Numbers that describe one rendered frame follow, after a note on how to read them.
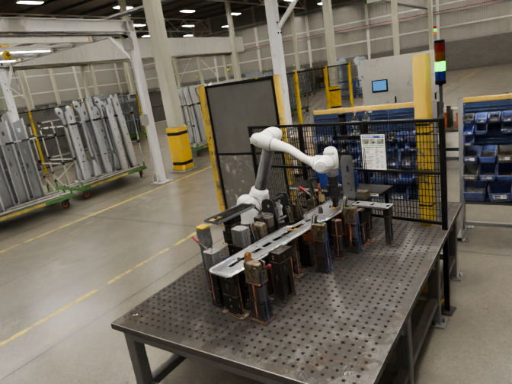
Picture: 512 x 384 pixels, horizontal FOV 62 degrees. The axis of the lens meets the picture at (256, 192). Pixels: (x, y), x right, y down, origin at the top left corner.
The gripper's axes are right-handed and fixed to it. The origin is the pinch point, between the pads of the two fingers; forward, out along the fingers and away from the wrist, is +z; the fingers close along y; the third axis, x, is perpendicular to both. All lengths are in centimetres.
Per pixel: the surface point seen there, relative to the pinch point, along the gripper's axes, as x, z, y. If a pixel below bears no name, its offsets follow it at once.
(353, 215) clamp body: -8.3, 5.3, 18.9
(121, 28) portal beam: 266, -229, -647
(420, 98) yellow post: 58, -64, 43
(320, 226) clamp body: -43.3, 1.3, 15.3
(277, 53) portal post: 334, -126, -304
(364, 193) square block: 23.5, -0.4, 11.3
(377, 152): 54, -25, 8
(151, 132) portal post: 280, -11, -642
